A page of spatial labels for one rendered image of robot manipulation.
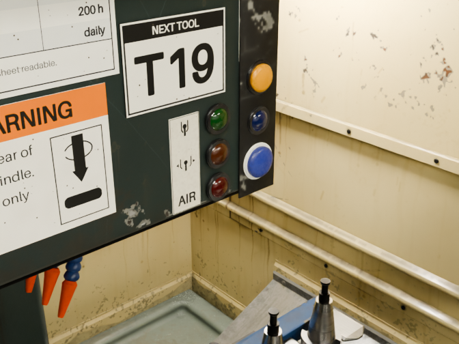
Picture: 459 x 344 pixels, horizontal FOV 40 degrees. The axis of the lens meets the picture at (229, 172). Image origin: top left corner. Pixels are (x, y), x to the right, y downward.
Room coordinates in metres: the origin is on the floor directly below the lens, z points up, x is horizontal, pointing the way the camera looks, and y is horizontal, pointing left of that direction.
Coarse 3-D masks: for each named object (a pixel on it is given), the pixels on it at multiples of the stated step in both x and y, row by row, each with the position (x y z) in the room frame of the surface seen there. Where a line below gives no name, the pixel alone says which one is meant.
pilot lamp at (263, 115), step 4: (260, 112) 0.53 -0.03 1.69; (264, 112) 0.54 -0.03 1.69; (256, 116) 0.53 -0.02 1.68; (260, 116) 0.53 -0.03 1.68; (264, 116) 0.53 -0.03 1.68; (252, 120) 0.53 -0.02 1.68; (256, 120) 0.53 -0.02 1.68; (260, 120) 0.53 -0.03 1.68; (264, 120) 0.53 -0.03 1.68; (252, 124) 0.53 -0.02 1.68; (256, 124) 0.53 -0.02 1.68; (260, 124) 0.53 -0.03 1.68; (264, 124) 0.53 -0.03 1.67; (256, 128) 0.53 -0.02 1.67; (260, 128) 0.53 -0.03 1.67
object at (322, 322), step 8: (320, 304) 0.78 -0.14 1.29; (328, 304) 0.78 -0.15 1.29; (312, 312) 0.79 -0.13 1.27; (320, 312) 0.78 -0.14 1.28; (328, 312) 0.78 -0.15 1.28; (312, 320) 0.78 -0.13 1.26; (320, 320) 0.78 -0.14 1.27; (328, 320) 0.78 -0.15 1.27; (312, 328) 0.78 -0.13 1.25; (320, 328) 0.77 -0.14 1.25; (328, 328) 0.77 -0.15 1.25; (312, 336) 0.78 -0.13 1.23; (320, 336) 0.77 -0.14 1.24; (328, 336) 0.77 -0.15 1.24
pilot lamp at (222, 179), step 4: (216, 180) 0.50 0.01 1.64; (220, 180) 0.50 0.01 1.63; (224, 180) 0.50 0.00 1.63; (212, 184) 0.50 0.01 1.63; (216, 184) 0.50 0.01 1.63; (220, 184) 0.50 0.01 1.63; (224, 184) 0.50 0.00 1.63; (212, 188) 0.50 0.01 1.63; (216, 188) 0.50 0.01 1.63; (220, 188) 0.50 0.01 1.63; (224, 188) 0.50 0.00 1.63; (212, 192) 0.50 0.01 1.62; (216, 192) 0.50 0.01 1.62; (220, 192) 0.50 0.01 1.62; (224, 192) 0.50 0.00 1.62; (216, 196) 0.50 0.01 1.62; (220, 196) 0.50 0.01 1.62
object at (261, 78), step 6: (258, 66) 0.53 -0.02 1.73; (264, 66) 0.53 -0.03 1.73; (252, 72) 0.53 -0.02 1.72; (258, 72) 0.53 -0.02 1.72; (264, 72) 0.53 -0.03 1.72; (270, 72) 0.54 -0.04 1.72; (252, 78) 0.52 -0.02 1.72; (258, 78) 0.53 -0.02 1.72; (264, 78) 0.53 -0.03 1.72; (270, 78) 0.54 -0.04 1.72; (252, 84) 0.52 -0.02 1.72; (258, 84) 0.53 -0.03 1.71; (264, 84) 0.53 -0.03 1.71; (258, 90) 0.53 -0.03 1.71; (264, 90) 0.53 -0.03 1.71
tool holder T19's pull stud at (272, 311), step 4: (272, 308) 0.72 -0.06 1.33; (276, 308) 0.72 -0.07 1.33; (268, 312) 0.72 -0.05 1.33; (272, 312) 0.71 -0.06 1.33; (276, 312) 0.71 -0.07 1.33; (272, 316) 0.71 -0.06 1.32; (276, 316) 0.71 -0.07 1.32; (268, 320) 0.72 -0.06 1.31; (272, 320) 0.71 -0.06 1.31; (276, 320) 0.71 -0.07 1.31; (268, 324) 0.71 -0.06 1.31; (272, 324) 0.71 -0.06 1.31; (276, 324) 0.71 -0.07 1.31; (268, 328) 0.71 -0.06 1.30; (272, 328) 0.71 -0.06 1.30; (276, 328) 0.71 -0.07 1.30; (268, 332) 0.71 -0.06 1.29; (272, 332) 0.71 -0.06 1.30; (276, 332) 0.71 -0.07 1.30
